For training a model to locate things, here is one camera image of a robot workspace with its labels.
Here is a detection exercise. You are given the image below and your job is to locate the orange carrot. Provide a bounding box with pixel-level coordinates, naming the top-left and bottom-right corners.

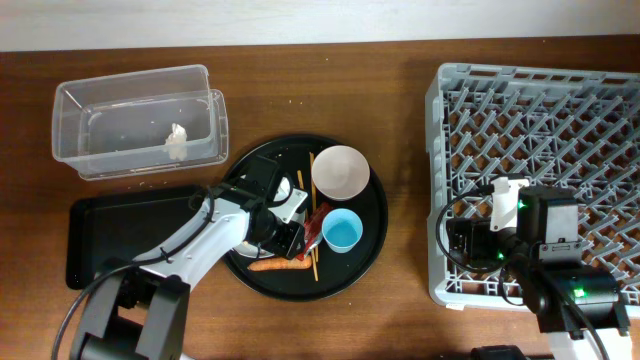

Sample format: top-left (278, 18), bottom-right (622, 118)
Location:
top-left (247, 257), bottom-right (312, 272)

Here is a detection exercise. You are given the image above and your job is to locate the red snack wrapper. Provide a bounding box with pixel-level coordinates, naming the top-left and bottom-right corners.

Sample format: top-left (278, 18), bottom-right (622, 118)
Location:
top-left (296, 203), bottom-right (333, 261)

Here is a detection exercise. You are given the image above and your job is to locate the blue cup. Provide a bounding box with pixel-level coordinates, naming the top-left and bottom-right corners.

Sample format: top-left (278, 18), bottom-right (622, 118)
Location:
top-left (321, 208), bottom-right (364, 254)

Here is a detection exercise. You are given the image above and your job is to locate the pink bowl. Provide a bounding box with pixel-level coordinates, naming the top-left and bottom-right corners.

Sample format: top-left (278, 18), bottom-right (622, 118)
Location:
top-left (311, 145), bottom-right (371, 201)

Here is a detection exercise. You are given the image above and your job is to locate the wooden chopstick long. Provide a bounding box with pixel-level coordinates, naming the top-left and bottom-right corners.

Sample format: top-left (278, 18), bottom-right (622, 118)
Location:
top-left (309, 152), bottom-right (318, 264)

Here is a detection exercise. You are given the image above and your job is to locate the white tissue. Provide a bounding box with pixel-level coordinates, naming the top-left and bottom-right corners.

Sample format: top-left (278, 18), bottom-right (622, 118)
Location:
top-left (165, 123), bottom-right (188, 161)

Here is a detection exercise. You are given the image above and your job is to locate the grey plate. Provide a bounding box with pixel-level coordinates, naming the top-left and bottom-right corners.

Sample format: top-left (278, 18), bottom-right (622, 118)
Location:
top-left (234, 204), bottom-right (305, 259)

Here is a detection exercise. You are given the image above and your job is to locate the wooden chopstick short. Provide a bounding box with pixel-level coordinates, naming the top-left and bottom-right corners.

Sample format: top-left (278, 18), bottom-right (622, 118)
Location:
top-left (297, 170), bottom-right (319, 282)

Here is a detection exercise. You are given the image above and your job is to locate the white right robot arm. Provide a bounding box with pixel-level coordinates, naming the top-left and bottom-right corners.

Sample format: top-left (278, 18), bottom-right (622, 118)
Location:
top-left (445, 219), bottom-right (633, 359)

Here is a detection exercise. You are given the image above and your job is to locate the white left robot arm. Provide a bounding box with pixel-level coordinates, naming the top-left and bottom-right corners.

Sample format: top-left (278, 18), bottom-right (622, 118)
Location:
top-left (69, 178), bottom-right (308, 359)

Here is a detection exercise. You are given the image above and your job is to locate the grey dishwasher rack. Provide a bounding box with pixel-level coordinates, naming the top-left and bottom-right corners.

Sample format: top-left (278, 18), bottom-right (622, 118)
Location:
top-left (425, 63), bottom-right (639, 318)

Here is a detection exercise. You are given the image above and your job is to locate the clear plastic waste bin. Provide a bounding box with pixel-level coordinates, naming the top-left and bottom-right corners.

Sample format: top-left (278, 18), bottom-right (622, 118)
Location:
top-left (51, 64), bottom-right (230, 181)

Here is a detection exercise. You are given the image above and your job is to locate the round black tray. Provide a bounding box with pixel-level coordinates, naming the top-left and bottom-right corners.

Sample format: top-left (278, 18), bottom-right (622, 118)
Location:
top-left (224, 134), bottom-right (388, 302)

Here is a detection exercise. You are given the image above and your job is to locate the rectangular black tray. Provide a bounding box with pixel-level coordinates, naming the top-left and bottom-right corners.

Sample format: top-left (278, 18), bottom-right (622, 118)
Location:
top-left (66, 185), bottom-right (204, 290)

